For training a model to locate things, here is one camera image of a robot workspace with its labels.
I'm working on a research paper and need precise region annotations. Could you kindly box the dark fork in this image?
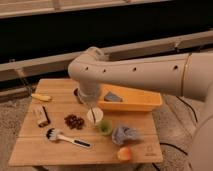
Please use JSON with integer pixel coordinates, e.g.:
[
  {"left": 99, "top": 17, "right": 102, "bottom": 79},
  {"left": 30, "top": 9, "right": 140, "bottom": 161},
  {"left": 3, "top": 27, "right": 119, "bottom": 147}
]
[{"left": 89, "top": 105, "right": 96, "bottom": 125}]

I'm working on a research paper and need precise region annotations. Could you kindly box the grey crumpled cloth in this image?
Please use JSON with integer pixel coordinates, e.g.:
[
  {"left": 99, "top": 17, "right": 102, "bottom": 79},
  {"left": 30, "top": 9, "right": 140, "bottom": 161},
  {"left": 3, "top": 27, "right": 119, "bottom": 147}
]
[{"left": 111, "top": 125, "right": 141, "bottom": 146}]

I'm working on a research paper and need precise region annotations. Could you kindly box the yellow plastic bin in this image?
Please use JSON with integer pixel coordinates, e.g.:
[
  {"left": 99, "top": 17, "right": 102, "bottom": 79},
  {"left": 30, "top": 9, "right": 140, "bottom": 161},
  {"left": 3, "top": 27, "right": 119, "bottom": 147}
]
[{"left": 98, "top": 84, "right": 162, "bottom": 112}]

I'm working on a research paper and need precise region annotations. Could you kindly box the bunch of dark grapes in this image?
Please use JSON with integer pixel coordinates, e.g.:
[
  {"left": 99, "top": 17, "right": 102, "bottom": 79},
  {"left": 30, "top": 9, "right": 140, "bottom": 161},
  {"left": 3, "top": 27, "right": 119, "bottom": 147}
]
[{"left": 64, "top": 114, "right": 84, "bottom": 130}]

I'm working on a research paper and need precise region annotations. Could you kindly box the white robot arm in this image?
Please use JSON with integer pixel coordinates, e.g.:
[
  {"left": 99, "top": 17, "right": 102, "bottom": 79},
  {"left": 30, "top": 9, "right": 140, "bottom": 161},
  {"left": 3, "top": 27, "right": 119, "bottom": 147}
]
[{"left": 68, "top": 47, "right": 213, "bottom": 171}]

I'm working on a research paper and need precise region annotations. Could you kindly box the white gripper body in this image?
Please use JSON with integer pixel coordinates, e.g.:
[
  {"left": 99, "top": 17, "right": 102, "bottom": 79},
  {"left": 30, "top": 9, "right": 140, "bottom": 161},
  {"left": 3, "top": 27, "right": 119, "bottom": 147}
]
[{"left": 77, "top": 86, "right": 101, "bottom": 107}]

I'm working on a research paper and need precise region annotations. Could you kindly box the green cup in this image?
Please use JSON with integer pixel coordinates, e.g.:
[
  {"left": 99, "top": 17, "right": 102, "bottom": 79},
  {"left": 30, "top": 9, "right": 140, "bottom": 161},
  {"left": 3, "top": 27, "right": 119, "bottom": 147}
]
[{"left": 97, "top": 120, "right": 113, "bottom": 136}]

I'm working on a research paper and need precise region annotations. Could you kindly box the black cable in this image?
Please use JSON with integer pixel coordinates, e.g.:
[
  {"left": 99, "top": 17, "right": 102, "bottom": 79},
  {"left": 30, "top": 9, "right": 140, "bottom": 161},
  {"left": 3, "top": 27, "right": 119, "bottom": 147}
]
[{"left": 159, "top": 96, "right": 199, "bottom": 156}]

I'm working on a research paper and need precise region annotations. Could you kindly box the wooden table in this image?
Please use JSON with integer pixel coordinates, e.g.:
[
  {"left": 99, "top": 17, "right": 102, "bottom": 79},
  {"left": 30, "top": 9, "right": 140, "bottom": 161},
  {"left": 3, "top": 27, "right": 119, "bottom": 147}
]
[{"left": 9, "top": 79, "right": 163, "bottom": 166}]

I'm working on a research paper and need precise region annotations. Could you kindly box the white dish brush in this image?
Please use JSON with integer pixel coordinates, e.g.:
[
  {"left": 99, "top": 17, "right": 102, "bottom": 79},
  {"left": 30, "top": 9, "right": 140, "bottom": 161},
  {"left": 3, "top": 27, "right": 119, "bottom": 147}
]
[{"left": 46, "top": 128, "right": 91, "bottom": 148}]

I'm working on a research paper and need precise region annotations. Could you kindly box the yellow banana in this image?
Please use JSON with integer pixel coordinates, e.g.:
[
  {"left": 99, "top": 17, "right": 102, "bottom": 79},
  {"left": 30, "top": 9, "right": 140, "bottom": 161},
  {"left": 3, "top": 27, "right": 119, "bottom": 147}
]
[{"left": 31, "top": 93, "right": 52, "bottom": 102}]

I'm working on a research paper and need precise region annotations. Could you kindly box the orange peach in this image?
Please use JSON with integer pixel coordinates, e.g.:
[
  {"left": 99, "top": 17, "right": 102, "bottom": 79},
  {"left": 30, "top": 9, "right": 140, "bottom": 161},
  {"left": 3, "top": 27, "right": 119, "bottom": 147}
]
[{"left": 117, "top": 147, "right": 132, "bottom": 161}]

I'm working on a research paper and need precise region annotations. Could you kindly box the white paper cup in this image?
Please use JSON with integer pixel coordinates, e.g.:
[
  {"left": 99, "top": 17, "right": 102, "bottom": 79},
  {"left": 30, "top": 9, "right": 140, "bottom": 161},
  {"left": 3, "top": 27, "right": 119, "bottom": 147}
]
[{"left": 87, "top": 107, "right": 104, "bottom": 125}]

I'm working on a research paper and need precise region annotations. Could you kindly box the grey sponge in bin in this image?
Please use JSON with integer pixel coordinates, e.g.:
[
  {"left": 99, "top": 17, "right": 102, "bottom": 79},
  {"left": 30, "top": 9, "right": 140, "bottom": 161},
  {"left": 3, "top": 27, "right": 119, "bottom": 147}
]
[{"left": 104, "top": 92, "right": 122, "bottom": 102}]

